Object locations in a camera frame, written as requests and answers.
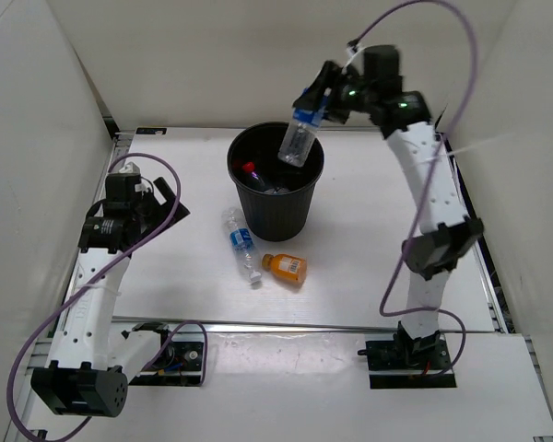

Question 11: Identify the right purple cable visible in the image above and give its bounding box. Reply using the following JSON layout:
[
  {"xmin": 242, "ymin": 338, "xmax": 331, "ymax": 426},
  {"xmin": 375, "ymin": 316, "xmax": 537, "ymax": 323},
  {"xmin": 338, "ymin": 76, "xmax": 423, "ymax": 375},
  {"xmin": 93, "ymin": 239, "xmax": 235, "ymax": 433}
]
[{"xmin": 347, "ymin": 0, "xmax": 479, "ymax": 378}]

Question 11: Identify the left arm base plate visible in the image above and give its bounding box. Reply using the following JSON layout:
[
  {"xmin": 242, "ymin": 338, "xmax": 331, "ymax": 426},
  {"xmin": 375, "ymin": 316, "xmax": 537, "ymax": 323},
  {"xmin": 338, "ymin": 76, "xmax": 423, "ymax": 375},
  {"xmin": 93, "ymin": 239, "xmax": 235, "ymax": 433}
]
[{"xmin": 129, "ymin": 331, "xmax": 207, "ymax": 387}]

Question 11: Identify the black plastic waste bin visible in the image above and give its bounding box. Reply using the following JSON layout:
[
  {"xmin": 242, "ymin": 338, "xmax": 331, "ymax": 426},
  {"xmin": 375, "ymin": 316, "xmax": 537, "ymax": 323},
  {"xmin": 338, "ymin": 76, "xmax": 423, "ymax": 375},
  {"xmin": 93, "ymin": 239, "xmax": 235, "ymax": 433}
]
[{"xmin": 227, "ymin": 122, "xmax": 324, "ymax": 242}]

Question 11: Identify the red cap water bottle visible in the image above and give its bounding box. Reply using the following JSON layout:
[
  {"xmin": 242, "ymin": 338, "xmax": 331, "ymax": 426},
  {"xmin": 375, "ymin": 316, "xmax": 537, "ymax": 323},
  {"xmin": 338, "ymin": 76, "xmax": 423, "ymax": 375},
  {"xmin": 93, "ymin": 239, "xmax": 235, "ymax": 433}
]
[{"xmin": 241, "ymin": 161, "xmax": 266, "ymax": 192}]

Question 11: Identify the blue cap water bottle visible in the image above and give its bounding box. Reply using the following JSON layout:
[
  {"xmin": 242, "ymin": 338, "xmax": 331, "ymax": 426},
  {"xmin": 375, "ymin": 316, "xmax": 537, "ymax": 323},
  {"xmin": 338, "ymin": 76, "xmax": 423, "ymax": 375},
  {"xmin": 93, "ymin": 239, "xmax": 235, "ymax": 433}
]
[{"xmin": 277, "ymin": 95, "xmax": 328, "ymax": 168}]

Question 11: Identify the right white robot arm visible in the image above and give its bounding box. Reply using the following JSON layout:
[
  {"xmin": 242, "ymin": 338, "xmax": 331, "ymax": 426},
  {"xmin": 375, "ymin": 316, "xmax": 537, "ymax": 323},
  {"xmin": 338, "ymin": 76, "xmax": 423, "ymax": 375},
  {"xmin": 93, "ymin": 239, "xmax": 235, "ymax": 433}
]
[{"xmin": 293, "ymin": 61, "xmax": 484, "ymax": 368}]

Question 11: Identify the orange juice bottle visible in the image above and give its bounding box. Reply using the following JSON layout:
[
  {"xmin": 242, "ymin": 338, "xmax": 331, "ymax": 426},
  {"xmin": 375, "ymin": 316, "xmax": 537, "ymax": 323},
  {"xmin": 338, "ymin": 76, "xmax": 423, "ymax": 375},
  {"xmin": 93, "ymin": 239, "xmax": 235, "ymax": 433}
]
[{"xmin": 261, "ymin": 253, "xmax": 307, "ymax": 285}]

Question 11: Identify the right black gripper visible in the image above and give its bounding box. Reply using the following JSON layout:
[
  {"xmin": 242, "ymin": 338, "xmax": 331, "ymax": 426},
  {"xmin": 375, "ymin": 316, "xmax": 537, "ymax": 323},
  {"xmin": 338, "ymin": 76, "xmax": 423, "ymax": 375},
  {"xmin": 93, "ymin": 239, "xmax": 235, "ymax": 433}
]
[{"xmin": 293, "ymin": 60, "xmax": 377, "ymax": 125}]

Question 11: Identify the aluminium table frame rail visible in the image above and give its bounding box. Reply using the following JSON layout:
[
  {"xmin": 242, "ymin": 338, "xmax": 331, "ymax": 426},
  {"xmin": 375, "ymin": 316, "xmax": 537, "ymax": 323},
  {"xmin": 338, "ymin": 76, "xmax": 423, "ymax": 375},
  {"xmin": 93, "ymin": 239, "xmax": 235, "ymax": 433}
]
[{"xmin": 112, "ymin": 316, "xmax": 395, "ymax": 333}]

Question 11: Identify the small black cap water bottle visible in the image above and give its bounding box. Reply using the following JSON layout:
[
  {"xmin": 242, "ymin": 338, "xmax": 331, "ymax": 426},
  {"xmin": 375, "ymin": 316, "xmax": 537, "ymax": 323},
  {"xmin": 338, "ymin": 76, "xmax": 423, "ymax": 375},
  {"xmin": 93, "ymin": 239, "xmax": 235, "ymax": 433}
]
[{"xmin": 261, "ymin": 181, "xmax": 291, "ymax": 195}]

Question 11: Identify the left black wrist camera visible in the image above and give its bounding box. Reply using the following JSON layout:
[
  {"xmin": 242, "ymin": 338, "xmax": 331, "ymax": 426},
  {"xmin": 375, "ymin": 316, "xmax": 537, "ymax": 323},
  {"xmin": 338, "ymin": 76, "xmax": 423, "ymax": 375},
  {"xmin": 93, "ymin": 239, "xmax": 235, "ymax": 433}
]
[{"xmin": 105, "ymin": 173, "xmax": 142, "ymax": 204}]

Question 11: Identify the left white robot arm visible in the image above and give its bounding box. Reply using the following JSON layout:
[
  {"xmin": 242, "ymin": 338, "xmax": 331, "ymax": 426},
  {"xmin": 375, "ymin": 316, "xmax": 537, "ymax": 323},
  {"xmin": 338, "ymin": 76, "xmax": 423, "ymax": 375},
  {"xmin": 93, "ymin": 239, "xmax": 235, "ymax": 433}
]
[{"xmin": 30, "ymin": 172, "xmax": 189, "ymax": 417}]

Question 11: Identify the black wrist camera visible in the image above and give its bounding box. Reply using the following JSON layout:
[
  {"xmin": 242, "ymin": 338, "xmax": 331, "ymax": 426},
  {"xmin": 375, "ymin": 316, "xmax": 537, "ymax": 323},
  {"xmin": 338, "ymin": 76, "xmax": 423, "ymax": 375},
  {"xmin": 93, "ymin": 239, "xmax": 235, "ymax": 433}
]
[
  {"xmin": 105, "ymin": 173, "xmax": 142, "ymax": 204},
  {"xmin": 362, "ymin": 44, "xmax": 400, "ymax": 82}
]

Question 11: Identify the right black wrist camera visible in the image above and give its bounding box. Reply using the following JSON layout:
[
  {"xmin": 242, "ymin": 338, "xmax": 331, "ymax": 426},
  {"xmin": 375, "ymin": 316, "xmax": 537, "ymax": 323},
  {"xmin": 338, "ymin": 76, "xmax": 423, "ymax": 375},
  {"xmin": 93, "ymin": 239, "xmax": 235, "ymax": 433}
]
[{"xmin": 362, "ymin": 44, "xmax": 400, "ymax": 82}]

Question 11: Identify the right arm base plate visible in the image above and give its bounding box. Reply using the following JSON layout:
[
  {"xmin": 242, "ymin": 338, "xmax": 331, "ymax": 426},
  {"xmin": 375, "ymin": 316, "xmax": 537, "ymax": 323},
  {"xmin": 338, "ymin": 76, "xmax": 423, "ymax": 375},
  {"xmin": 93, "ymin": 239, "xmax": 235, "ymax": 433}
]
[{"xmin": 357, "ymin": 336, "xmax": 457, "ymax": 390}]

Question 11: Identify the tall white cap water bottle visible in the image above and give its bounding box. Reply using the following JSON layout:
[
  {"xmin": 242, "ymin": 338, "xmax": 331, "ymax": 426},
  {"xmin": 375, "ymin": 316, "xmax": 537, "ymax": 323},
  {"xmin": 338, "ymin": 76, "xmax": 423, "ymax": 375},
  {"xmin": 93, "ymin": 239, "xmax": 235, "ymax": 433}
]
[{"xmin": 222, "ymin": 207, "xmax": 262, "ymax": 285}]

